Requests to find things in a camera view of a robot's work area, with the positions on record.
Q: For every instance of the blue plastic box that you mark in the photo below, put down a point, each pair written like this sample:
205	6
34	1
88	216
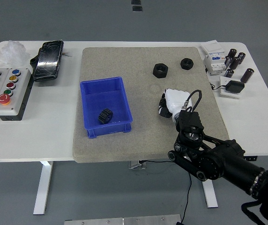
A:
106	105

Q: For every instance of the black wrapped device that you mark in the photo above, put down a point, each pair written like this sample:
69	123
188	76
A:
47	62

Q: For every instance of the crumpled clear plastic bag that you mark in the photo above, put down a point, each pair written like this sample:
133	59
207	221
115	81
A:
12	52

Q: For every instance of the large black hex nut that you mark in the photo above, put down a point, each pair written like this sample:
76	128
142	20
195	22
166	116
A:
160	70

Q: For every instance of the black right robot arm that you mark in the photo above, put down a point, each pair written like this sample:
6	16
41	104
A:
218	161

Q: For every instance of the white table leg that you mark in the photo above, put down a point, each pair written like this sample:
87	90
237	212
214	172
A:
210	194
42	187

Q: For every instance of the black cylindrical capacitor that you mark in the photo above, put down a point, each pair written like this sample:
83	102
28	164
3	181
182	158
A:
241	58
247	75
235	63
227	62
229	73
232	54

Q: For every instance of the white circuit breaker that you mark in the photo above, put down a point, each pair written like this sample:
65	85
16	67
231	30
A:
214	57

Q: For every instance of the silver metal plate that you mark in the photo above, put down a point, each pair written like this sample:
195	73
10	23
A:
122	221

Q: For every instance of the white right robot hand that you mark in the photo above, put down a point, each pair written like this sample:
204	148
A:
177	100

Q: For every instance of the small black hex nut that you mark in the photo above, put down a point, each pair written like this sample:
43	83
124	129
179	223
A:
186	63

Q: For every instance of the grey-brown mat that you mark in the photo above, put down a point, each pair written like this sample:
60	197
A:
143	140

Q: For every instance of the white square plate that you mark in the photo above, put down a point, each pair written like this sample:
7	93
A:
223	93

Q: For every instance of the grey emergency-stop control box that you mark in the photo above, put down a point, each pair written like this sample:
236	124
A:
12	93

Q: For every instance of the large black gear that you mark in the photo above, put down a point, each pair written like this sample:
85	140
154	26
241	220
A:
105	116

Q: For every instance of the black floor marker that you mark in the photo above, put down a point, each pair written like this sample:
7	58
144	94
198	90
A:
136	2
137	8

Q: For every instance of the grey under-table bracket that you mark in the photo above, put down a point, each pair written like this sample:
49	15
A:
136	164

